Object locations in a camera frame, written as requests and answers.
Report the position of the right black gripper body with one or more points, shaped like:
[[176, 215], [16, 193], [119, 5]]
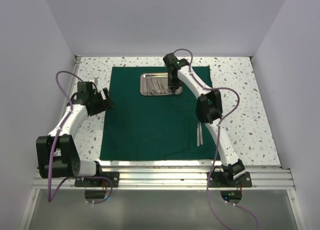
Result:
[[174, 77]]

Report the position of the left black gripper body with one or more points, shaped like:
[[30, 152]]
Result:
[[98, 102]]

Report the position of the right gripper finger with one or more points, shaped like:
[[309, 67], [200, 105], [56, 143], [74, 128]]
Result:
[[176, 85], [170, 84]]

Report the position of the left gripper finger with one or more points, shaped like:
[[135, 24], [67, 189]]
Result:
[[108, 100], [97, 110]]

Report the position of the green surgical cloth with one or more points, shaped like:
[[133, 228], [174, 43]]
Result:
[[151, 128]]

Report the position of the steel scalpel handle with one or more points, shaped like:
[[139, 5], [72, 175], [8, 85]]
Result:
[[201, 134], [198, 135]]

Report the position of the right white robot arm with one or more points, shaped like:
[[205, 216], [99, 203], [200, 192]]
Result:
[[209, 111]]

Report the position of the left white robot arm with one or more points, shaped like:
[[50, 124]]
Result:
[[57, 154]]

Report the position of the steel surgical scissors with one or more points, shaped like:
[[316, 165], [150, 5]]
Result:
[[149, 89]]

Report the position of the steel forceps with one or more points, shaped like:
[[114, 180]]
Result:
[[161, 86]]

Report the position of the steel instrument tray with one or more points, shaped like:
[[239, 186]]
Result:
[[153, 83]]

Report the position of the aluminium left rail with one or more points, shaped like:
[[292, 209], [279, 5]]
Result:
[[75, 69]]

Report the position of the aluminium rail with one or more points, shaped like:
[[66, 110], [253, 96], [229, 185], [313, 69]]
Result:
[[197, 178], [75, 69]]

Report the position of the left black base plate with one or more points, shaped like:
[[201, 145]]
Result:
[[106, 179]]

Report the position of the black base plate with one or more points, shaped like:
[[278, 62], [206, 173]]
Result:
[[106, 179], [217, 180]]

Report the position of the aluminium front rail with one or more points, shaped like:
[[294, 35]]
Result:
[[197, 178]]

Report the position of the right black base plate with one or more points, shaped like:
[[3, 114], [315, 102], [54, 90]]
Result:
[[217, 180]]

